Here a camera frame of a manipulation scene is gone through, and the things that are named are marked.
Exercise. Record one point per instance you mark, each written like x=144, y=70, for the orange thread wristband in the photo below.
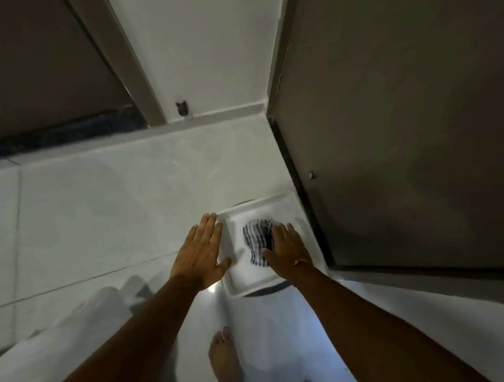
x=301, y=262

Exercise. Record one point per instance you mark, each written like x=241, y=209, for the white square tray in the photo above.
x=244, y=277

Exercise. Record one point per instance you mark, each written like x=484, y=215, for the brown door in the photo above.
x=51, y=67
x=393, y=118

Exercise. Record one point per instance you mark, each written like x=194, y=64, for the person's left thumb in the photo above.
x=224, y=267

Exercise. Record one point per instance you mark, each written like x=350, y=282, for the grey door frame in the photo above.
x=126, y=63

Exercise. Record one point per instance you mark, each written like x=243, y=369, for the person's left middle finger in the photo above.
x=212, y=230

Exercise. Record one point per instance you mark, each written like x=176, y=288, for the dark wall door stop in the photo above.
x=182, y=108

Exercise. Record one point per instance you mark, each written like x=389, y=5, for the person's right hand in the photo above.
x=289, y=252

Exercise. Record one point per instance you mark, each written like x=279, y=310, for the person's left hand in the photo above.
x=197, y=259

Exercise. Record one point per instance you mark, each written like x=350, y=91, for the person's left forearm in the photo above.
x=141, y=334

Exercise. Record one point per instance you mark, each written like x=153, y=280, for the white garment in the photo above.
x=67, y=338

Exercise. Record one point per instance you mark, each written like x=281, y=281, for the person's right thumb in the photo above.
x=268, y=258

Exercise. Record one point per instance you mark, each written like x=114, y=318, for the person's left little finger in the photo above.
x=192, y=238

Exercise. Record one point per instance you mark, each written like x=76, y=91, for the person's right forearm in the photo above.
x=366, y=330

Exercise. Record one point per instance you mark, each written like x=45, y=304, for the striped black white cloth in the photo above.
x=256, y=240

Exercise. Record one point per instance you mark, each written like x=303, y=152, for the person's bare foot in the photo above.
x=224, y=358

